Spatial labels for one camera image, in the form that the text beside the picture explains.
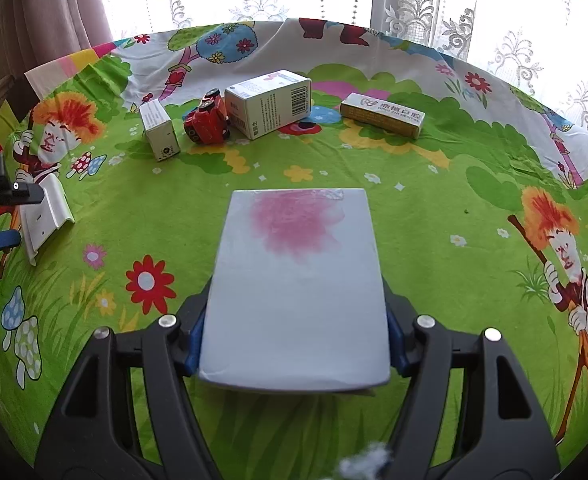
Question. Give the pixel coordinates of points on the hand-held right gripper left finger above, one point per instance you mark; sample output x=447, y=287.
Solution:
x=193, y=345

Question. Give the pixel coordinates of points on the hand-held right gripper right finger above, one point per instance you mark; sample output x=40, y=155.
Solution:
x=396, y=342

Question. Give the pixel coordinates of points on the white ridged plastic piece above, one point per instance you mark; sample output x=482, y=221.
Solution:
x=43, y=220

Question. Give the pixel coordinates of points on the large white box pink stain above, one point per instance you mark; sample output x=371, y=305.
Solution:
x=294, y=310

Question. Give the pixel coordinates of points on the green cartoon printed tablecloth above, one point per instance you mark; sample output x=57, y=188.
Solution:
x=424, y=260

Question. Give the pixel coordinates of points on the small white and olive box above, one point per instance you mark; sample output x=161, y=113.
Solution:
x=161, y=132

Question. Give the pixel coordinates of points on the pink-brown curtain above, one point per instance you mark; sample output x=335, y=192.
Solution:
x=48, y=10

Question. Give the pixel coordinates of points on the red toy car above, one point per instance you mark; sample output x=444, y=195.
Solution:
x=206, y=120

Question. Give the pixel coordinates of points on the gold long box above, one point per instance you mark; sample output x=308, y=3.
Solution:
x=381, y=116

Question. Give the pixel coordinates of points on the white box with barcode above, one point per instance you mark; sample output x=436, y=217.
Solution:
x=269, y=102

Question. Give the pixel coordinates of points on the white lace curtain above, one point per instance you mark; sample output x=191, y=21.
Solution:
x=424, y=5

